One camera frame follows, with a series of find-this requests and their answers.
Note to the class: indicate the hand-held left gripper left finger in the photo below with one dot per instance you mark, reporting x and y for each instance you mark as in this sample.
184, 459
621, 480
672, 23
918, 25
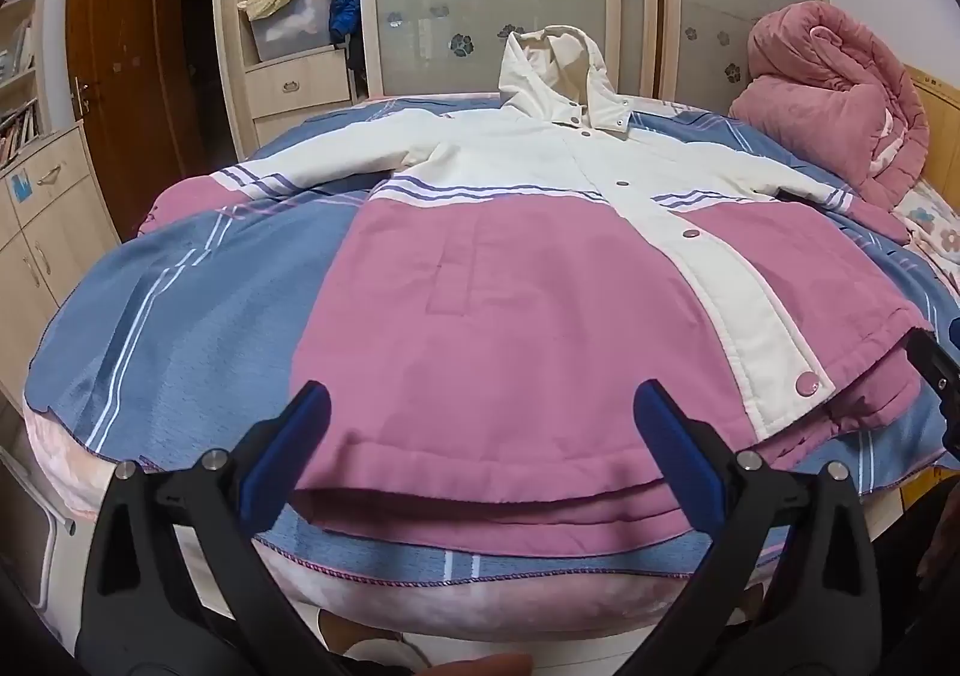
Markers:
304, 432

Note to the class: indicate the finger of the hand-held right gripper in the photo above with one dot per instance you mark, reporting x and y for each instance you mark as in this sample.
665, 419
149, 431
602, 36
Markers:
937, 376

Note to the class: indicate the pink quilt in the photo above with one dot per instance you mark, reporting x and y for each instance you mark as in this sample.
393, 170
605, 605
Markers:
825, 91

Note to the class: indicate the brown wooden door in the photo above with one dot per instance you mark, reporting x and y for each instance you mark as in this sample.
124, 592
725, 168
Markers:
135, 46

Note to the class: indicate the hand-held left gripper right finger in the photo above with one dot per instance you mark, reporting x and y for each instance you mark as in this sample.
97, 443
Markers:
664, 436

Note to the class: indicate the pink and white hooded jacket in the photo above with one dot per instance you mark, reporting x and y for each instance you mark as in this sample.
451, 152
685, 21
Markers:
525, 316

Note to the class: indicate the beige wardrobe drawer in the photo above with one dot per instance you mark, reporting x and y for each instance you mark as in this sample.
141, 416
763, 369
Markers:
296, 84

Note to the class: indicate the pink mattress cover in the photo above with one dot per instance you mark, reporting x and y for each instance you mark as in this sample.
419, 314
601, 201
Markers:
487, 608

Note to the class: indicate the blue garment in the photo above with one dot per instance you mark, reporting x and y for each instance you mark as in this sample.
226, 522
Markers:
345, 12

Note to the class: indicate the floral bedding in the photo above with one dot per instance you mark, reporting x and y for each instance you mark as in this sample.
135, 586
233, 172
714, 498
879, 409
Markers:
934, 226

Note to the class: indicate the blue striped bed sheet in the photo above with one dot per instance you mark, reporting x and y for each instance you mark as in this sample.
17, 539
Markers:
210, 316

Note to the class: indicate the wooden headboard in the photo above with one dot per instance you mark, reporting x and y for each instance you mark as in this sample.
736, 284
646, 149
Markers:
941, 121

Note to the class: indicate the beige wardrobe with glass doors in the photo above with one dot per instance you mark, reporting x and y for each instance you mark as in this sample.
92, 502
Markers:
487, 9

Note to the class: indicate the beige bookshelf cabinet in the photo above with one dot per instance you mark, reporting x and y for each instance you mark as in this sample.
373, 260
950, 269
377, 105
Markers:
52, 218

